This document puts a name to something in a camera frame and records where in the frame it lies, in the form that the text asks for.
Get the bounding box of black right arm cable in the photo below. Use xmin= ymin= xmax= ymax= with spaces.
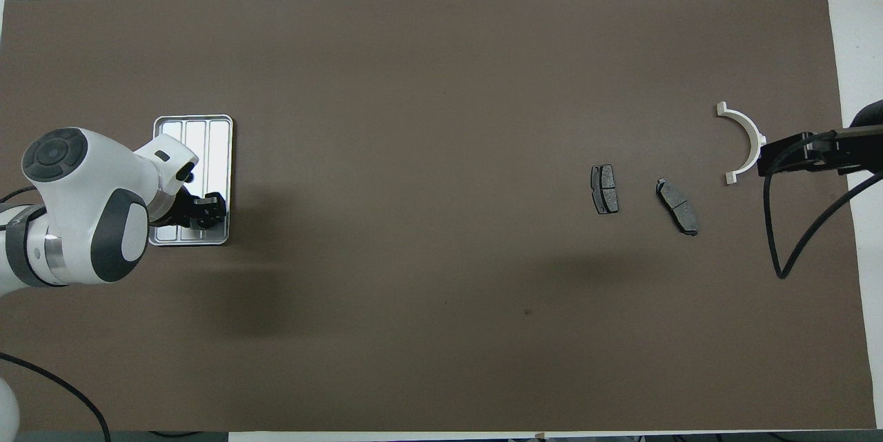
xmin=764 ymin=132 xmax=883 ymax=279

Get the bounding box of short grey brake pad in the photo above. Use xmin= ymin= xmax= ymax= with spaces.
xmin=590 ymin=164 xmax=619 ymax=215

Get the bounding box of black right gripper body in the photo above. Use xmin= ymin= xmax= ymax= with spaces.
xmin=838 ymin=101 xmax=883 ymax=174

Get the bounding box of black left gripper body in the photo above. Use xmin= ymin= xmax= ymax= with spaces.
xmin=150 ymin=183 xmax=201 ymax=228

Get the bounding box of silver metal tray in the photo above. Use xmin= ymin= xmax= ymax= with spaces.
xmin=148 ymin=114 xmax=234 ymax=247

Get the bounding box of brown table mat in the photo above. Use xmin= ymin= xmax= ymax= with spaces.
xmin=0 ymin=0 xmax=877 ymax=432

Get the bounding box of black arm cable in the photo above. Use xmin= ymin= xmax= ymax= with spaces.
xmin=0 ymin=185 xmax=112 ymax=442
xmin=764 ymin=132 xmax=883 ymax=279

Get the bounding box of long grey brake pad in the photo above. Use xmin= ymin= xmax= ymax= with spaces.
xmin=655 ymin=179 xmax=700 ymax=237

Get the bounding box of white semicircular bracket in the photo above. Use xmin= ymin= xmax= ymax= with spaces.
xmin=716 ymin=102 xmax=767 ymax=186

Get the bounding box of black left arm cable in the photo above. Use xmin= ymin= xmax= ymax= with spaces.
xmin=0 ymin=185 xmax=112 ymax=442

